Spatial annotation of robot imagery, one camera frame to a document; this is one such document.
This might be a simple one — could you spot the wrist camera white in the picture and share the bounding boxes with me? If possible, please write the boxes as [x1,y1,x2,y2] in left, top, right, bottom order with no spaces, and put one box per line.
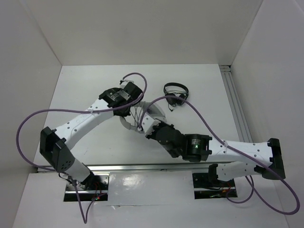
[120,80,134,88]
[137,114,166,135]

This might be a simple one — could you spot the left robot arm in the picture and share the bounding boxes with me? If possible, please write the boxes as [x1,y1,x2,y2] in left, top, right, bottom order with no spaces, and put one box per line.
[39,82,143,190]

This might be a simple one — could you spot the white grey headphones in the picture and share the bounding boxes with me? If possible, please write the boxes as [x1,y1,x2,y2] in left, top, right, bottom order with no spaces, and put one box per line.
[119,101,167,134]

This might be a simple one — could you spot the aluminium rail front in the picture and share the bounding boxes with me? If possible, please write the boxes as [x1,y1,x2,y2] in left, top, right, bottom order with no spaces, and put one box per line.
[88,163,210,172]

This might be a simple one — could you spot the grey headphone cable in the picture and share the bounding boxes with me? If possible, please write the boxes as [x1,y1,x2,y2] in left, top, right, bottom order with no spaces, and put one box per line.
[132,105,152,129]

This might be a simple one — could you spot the aluminium rail right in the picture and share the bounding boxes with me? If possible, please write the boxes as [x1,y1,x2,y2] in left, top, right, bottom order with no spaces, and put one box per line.
[219,65,253,143]

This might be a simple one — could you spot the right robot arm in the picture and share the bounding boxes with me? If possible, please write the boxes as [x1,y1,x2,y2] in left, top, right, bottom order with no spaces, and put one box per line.
[142,119,285,186]

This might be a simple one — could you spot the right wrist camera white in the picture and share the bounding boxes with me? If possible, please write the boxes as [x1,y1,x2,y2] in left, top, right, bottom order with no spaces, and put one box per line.
[137,114,166,135]

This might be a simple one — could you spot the aluminium rail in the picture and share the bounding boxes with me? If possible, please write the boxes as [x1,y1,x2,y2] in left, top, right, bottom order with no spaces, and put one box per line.
[219,65,253,143]
[88,163,210,172]

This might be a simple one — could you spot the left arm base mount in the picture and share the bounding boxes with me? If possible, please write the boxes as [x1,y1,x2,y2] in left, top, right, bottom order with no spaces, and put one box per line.
[62,173,110,202]

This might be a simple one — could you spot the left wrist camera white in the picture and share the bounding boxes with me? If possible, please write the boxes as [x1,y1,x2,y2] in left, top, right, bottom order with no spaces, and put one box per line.
[120,80,134,88]

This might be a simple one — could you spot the black headphones right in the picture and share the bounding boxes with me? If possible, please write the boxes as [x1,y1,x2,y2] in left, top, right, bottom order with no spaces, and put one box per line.
[163,82,189,112]

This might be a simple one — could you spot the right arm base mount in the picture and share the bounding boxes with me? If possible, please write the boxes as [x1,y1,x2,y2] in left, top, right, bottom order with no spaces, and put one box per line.
[192,173,238,200]

